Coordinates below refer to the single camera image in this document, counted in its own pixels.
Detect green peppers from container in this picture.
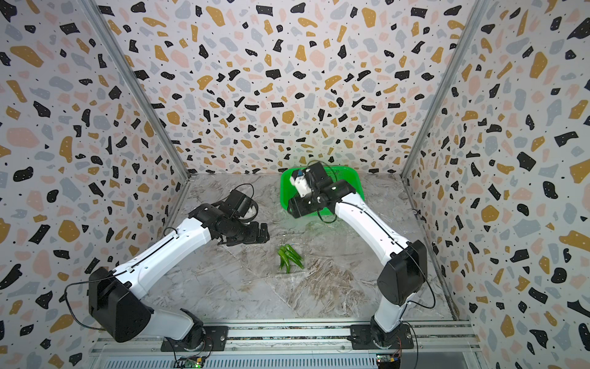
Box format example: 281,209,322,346
277,244,304,274

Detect green plastic mesh basket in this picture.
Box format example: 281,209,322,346
280,162,364,217

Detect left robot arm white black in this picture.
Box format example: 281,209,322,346
86,188,270,351

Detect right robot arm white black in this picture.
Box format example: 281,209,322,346
283,162,428,335

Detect left circuit board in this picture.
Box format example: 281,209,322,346
178,356,206,369

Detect circuit board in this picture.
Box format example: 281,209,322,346
376,354,401,369
178,356,206,369

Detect right circuit board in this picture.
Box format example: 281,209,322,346
376,354,401,369

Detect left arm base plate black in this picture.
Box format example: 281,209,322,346
161,325,229,355

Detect aluminium front rail frame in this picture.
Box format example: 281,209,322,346
85,319,487,368

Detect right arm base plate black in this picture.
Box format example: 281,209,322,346
348,323,414,350

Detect right corner aluminium post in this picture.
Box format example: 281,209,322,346
400,0,490,178

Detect corner aluminium post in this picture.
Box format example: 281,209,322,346
400,0,490,178
78,0,190,182

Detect left corner aluminium post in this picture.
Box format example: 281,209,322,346
78,0,190,182

